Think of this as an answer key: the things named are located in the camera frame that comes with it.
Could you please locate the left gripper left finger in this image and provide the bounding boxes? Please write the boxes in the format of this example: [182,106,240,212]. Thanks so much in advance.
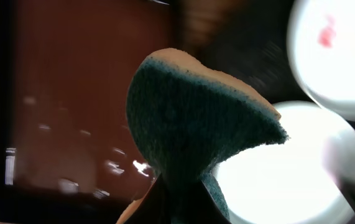
[122,177,171,224]

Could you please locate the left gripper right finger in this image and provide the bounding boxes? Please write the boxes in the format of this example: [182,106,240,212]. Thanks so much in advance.
[192,182,231,224]

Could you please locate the light blue plate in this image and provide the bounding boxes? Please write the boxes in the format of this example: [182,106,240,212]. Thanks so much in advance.
[213,101,355,224]
[287,0,355,121]

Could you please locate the green yellow sponge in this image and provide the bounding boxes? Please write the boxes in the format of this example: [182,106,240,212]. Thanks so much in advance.
[126,48,288,224]

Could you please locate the rectangular black brown tray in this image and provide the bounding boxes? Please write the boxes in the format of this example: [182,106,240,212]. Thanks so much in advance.
[0,0,180,223]

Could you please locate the round black tray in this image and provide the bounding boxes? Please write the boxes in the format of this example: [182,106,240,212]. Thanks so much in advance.
[200,0,355,125]

